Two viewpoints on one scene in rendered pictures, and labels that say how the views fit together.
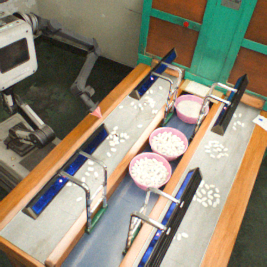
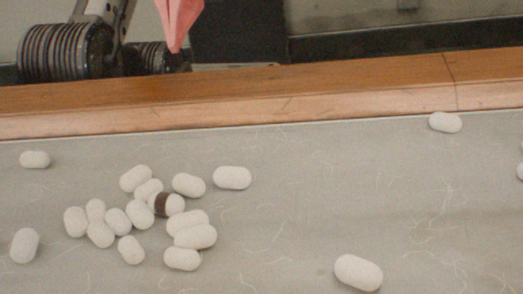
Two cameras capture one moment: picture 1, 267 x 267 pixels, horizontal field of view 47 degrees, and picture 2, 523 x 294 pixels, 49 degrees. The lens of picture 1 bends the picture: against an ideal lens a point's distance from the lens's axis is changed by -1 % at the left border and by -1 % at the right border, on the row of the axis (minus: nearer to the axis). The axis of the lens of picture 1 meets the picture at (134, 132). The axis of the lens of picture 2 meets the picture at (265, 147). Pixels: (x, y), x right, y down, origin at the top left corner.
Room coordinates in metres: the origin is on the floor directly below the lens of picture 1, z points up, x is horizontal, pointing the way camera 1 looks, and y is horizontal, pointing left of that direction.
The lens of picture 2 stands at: (1.45, -0.32, 1.06)
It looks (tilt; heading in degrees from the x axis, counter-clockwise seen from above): 32 degrees down; 76
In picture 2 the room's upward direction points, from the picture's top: 8 degrees counter-clockwise
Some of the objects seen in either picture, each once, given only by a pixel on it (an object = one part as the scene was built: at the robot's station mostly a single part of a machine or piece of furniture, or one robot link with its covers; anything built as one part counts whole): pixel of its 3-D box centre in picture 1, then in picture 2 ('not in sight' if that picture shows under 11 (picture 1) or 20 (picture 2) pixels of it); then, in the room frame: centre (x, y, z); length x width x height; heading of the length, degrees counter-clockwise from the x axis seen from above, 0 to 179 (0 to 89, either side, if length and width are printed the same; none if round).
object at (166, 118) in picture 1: (161, 95); not in sight; (1.78, -0.16, 0.90); 0.20 x 0.19 x 0.45; 157
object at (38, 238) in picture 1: (113, 139); (146, 218); (1.44, 0.14, 0.73); 1.81 x 0.30 x 0.02; 157
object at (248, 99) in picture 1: (245, 98); not in sight; (1.97, -0.83, 0.83); 0.30 x 0.06 x 0.07; 67
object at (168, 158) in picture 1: (167, 145); not in sight; (1.45, -0.24, 0.72); 0.27 x 0.27 x 0.10
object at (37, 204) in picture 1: (70, 164); not in sight; (0.92, 0.30, 1.08); 0.62 x 0.08 x 0.07; 157
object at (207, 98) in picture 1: (213, 116); not in sight; (1.62, -0.53, 0.90); 0.20 x 0.19 x 0.45; 157
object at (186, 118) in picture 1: (190, 109); not in sight; (1.86, -0.41, 0.72); 0.27 x 0.27 x 0.10
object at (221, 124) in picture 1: (232, 101); not in sight; (1.59, -0.60, 1.08); 0.62 x 0.08 x 0.07; 157
